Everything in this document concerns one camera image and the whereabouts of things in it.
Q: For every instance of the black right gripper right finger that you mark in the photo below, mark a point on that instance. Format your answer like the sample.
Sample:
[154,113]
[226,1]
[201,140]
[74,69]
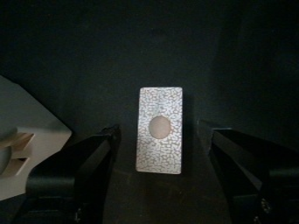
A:
[253,175]

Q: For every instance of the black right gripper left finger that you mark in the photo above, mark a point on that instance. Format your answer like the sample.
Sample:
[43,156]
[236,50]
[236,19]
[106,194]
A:
[70,180]

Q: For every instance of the white knife block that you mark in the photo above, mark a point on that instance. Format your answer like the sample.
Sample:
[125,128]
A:
[35,116]

